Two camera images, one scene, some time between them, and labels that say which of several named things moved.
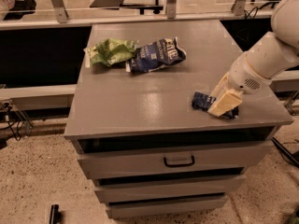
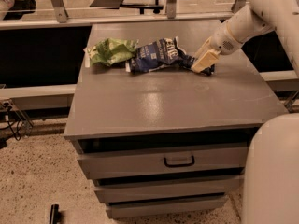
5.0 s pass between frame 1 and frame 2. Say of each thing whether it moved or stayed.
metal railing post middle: stayed
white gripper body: moved
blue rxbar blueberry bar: moved
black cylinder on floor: stayed
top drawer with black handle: stayed
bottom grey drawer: stayed
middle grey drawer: stayed
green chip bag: stayed
